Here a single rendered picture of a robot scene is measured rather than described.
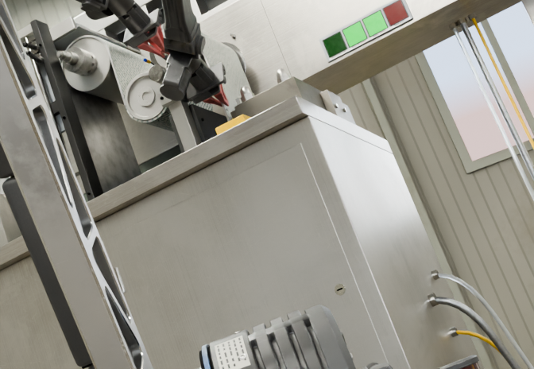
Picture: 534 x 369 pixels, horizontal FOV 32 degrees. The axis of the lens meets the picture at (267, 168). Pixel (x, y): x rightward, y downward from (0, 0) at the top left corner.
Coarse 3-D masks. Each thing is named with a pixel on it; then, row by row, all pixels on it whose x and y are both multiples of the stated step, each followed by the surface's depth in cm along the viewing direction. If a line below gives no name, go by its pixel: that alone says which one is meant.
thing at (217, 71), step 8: (200, 64) 212; (216, 64) 217; (200, 72) 211; (208, 72) 213; (216, 72) 215; (192, 80) 212; (200, 80) 212; (208, 80) 213; (216, 80) 214; (224, 80) 213; (192, 88) 217; (200, 88) 214; (208, 88) 214; (192, 96) 215
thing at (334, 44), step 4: (332, 36) 245; (336, 36) 245; (340, 36) 244; (324, 40) 246; (328, 40) 246; (332, 40) 245; (336, 40) 245; (340, 40) 244; (324, 44) 246; (328, 44) 245; (332, 44) 245; (336, 44) 245; (340, 44) 244; (344, 44) 244; (328, 48) 245; (332, 48) 245; (336, 48) 244; (340, 48) 244; (344, 48) 244; (328, 52) 245; (332, 52) 245; (336, 52) 244
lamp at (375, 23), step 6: (378, 12) 241; (366, 18) 242; (372, 18) 241; (378, 18) 241; (366, 24) 242; (372, 24) 241; (378, 24) 241; (384, 24) 240; (372, 30) 241; (378, 30) 240
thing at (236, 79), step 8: (208, 56) 225; (208, 64) 223; (224, 64) 233; (232, 72) 236; (240, 72) 242; (232, 80) 233; (240, 80) 239; (224, 88) 225; (232, 88) 231; (240, 88) 236; (232, 96) 228; (240, 96) 234; (224, 104) 221; (232, 104) 226
